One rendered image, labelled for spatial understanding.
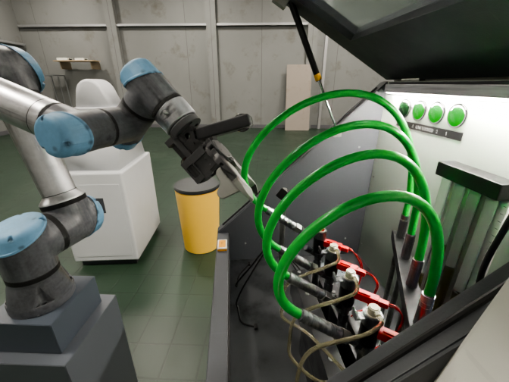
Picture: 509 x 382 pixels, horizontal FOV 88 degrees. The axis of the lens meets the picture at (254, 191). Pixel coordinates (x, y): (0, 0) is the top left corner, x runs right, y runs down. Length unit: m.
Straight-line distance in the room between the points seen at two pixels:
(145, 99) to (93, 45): 10.50
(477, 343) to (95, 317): 0.90
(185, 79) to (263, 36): 2.89
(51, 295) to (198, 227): 1.61
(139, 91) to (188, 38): 9.31
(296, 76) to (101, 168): 7.74
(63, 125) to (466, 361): 0.60
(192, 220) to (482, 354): 2.15
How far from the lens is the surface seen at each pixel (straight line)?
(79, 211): 0.90
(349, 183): 0.97
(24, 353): 0.99
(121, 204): 2.28
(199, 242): 2.44
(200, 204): 2.25
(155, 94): 0.57
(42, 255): 0.85
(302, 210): 0.96
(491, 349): 0.34
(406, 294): 0.56
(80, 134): 0.54
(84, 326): 0.98
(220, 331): 0.64
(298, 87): 9.24
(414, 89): 0.79
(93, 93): 5.99
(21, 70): 0.92
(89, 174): 2.29
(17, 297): 0.90
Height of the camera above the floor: 1.44
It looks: 22 degrees down
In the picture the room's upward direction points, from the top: straight up
